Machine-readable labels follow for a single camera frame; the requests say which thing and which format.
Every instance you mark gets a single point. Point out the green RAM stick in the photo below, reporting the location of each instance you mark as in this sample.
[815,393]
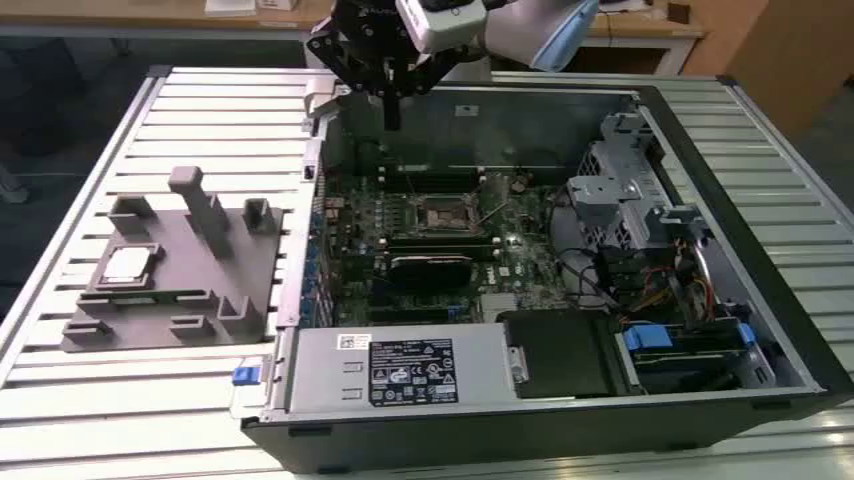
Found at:
[142,299]

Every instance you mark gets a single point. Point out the grey metal drive cage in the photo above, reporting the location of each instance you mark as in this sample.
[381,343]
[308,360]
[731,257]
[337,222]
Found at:
[603,192]

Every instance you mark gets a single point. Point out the black expansion slot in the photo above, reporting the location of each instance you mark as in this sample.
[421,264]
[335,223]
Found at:
[413,315]

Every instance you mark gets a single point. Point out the small silver heat sink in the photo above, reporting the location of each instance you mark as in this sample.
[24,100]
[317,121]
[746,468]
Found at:
[499,305]

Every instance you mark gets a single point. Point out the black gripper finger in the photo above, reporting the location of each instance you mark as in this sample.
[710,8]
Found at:
[333,60]
[429,75]

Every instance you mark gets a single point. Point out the white paper box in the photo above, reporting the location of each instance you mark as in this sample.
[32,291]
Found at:
[229,6]

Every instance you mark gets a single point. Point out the small black graphics card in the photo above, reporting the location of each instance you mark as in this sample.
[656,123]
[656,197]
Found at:
[429,275]

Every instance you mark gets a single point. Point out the CPU socket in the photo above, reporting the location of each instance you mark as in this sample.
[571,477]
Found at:
[443,215]

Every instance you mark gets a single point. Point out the black open PC case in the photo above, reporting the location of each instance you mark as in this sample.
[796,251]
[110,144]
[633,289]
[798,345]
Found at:
[467,440]

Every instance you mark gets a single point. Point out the blue disk carrier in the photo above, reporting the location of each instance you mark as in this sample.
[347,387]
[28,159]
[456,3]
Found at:
[649,337]

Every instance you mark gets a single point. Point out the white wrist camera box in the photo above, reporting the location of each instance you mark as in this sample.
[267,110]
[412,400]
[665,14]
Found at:
[447,30]

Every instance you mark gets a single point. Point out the small blue case latch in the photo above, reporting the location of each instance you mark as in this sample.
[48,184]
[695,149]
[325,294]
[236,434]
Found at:
[245,376]

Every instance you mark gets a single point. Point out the long wooden desk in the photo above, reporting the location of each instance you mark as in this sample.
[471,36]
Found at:
[267,21]

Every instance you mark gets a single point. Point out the grey parts rack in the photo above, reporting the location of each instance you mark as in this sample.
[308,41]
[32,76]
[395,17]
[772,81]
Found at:
[180,250]

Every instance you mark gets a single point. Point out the black RAM slot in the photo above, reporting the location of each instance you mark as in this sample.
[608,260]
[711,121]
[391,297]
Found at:
[433,177]
[433,181]
[433,186]
[433,172]

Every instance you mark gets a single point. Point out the silver square CPU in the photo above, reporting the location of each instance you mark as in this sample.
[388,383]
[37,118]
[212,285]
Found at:
[128,264]

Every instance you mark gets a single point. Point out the grey chair leg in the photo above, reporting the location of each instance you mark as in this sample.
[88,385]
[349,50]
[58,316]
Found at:
[14,190]

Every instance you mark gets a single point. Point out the small brown box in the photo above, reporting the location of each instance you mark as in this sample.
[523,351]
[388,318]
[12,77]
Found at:
[679,12]

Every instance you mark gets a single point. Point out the black RAM stick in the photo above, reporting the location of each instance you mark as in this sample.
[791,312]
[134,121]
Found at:
[440,242]

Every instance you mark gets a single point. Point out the green motherboard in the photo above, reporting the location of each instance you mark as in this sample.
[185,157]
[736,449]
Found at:
[527,280]

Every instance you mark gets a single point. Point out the wooden cabinet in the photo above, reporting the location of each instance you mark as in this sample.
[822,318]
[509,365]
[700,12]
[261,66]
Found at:
[794,60]

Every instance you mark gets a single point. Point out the round coin battery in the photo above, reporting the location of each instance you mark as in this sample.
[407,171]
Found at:
[517,186]

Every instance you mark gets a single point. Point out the silver power supply unit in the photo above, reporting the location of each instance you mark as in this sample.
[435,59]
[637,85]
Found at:
[320,385]

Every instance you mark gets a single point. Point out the black plastic shroud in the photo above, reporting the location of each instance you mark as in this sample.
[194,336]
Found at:
[560,355]

